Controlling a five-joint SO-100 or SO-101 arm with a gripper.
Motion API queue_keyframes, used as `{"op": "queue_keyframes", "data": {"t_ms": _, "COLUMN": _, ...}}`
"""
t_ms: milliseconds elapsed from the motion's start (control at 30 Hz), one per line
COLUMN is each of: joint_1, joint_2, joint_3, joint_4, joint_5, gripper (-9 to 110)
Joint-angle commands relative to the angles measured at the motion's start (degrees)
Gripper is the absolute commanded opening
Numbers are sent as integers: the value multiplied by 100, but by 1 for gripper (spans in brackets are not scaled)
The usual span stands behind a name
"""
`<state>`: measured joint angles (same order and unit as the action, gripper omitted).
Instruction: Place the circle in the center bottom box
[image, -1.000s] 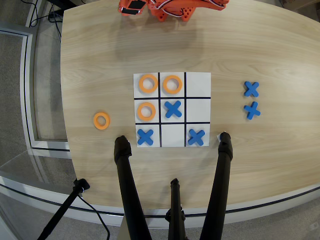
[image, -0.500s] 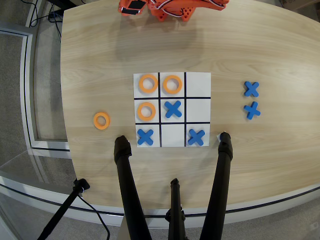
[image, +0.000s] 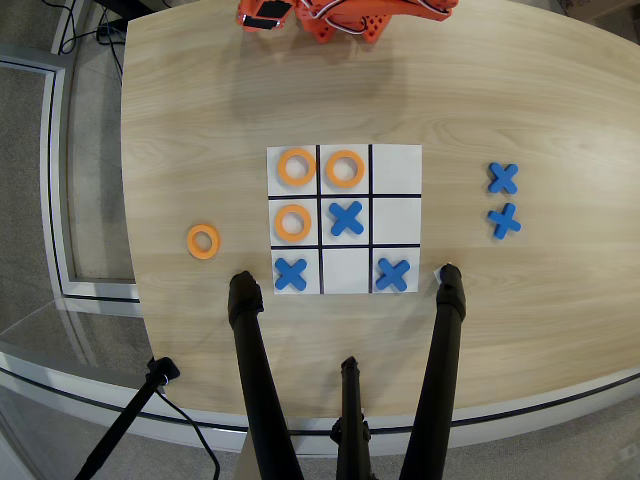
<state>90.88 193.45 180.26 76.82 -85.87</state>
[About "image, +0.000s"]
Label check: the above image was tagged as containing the orange gripper black servo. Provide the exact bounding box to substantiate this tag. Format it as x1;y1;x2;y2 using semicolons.
234;0;297;34

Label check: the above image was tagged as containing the orange foam ring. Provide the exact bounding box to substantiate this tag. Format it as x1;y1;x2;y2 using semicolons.
277;147;318;188
186;223;222;260
325;148;366;189
273;203;313;241

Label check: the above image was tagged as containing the white tic-tac-toe grid board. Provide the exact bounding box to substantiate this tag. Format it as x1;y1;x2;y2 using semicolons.
266;143;424;296

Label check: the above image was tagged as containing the blue foam cross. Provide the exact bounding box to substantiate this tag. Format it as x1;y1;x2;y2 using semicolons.
487;162;520;195
329;200;365;237
486;202;523;240
375;257;412;293
274;257;309;292

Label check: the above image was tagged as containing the short black tripod leg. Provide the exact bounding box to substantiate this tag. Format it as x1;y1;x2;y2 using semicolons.
329;355;374;480

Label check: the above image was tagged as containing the thin black stand pole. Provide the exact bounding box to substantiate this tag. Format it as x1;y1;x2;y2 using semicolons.
73;356;181;480

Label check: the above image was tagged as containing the black floor cable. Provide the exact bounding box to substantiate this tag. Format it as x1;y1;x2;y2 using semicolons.
57;0;126;76

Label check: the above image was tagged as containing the grey metal floor frame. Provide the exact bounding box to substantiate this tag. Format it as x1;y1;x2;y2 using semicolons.
0;42;142;304

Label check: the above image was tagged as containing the black cable of stand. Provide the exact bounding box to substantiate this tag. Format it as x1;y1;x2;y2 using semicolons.
154;387;222;480

